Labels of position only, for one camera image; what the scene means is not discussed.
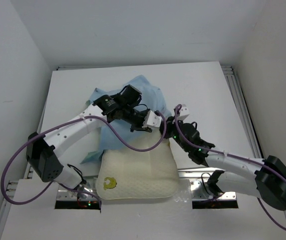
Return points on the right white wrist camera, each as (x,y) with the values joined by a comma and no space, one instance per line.
(183,113)

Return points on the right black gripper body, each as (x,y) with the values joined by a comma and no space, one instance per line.
(171,131)

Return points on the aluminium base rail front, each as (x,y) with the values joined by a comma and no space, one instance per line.
(197,178)

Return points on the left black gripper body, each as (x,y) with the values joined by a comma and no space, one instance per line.
(134,118)

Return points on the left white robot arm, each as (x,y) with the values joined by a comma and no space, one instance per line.
(44,153)

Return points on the cream yellow pillow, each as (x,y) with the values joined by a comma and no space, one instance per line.
(128,174)

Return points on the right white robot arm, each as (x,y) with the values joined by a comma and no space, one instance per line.
(262,178)

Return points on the blue green pillowcase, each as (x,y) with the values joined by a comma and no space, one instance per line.
(152,98)

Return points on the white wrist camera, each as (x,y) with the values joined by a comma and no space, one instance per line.
(152,120)
(183,113)

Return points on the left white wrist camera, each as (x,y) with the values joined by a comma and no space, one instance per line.
(152,120)

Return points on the aluminium frame rail right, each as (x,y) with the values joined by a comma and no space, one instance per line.
(242,109)

